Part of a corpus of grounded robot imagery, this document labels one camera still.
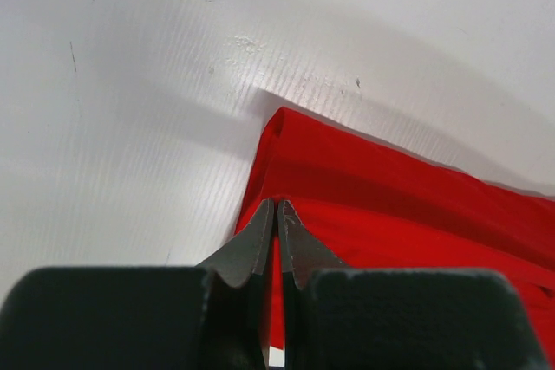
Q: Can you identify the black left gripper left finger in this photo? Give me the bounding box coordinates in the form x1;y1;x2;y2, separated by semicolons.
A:
1;199;274;369

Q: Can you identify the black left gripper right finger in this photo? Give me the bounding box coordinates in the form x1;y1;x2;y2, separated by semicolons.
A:
277;200;550;369

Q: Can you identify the red t shirt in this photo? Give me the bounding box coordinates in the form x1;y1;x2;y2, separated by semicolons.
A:
237;107;554;357

